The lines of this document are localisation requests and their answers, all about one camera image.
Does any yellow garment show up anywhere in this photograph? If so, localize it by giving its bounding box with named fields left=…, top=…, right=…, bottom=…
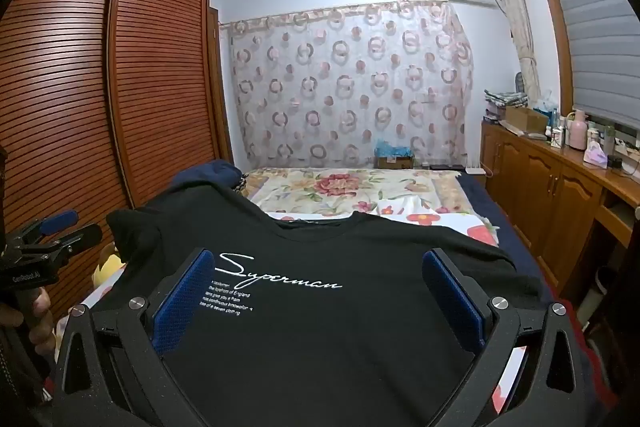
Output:
left=91, top=242, right=126, bottom=289

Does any person's left hand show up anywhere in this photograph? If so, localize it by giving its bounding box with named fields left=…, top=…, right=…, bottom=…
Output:
left=20, top=287, right=57, bottom=364

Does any floral bedspread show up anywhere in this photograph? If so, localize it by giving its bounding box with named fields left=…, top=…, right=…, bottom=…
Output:
left=240, top=167, right=488, bottom=228

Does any circle-patterned sheer curtain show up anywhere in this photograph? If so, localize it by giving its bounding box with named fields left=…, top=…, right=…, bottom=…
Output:
left=220, top=0, right=474, bottom=168

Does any purple tissue pack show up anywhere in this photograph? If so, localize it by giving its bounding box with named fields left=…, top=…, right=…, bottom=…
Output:
left=582, top=143, right=609, bottom=168

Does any pink thermos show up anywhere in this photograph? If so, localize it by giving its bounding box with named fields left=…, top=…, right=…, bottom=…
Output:
left=569, top=109, right=589, bottom=152

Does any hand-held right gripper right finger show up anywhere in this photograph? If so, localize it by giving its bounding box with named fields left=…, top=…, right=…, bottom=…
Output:
left=421, top=248, right=591, bottom=427

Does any blue plastic bag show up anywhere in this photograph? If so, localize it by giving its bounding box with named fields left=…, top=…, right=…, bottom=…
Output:
left=375, top=139, right=413, bottom=158

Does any wooden window frame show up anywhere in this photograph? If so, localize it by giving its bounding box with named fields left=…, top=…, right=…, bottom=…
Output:
left=525, top=0, right=576, bottom=114

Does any navy blue garment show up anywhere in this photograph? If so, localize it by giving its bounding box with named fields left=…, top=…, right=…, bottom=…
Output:
left=167, top=159, right=246, bottom=204

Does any beige tied curtain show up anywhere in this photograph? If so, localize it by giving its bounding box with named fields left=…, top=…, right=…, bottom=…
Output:
left=485, top=0, right=544, bottom=108

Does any black printed t-shirt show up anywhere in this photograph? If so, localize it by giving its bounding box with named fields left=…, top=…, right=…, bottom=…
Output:
left=106, top=194, right=551, bottom=427

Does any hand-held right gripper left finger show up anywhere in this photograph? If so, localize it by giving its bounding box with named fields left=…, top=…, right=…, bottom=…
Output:
left=52, top=248, right=221, bottom=427

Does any trash bin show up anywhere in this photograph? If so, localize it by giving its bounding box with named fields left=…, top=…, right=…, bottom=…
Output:
left=580, top=274, right=609, bottom=324

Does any wooden side cabinet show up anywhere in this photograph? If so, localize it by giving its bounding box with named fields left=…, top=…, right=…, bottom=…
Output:
left=480, top=119, right=640, bottom=308

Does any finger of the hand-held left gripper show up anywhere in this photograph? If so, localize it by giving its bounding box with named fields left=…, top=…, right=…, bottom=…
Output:
left=27, top=225, right=103, bottom=260
left=12, top=209, right=79, bottom=249

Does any open cardboard box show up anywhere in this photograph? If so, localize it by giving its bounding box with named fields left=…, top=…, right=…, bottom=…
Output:
left=502, top=106, right=549, bottom=136

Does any wooden slatted wardrobe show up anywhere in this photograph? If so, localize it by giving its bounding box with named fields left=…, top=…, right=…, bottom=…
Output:
left=0, top=0, right=234, bottom=323

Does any strawberry flower print blanket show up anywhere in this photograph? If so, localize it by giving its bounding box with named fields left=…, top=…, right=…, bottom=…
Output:
left=57, top=202, right=532, bottom=414

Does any printed cardboard box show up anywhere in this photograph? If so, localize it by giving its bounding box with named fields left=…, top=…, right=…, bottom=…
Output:
left=376, top=154, right=416, bottom=170

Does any grey window blind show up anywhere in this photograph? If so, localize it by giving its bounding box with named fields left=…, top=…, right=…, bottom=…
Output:
left=542, top=0, right=640, bottom=128

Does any stack of folded cloths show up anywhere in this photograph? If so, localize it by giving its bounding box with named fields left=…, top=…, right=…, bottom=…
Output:
left=484, top=89, right=528, bottom=122

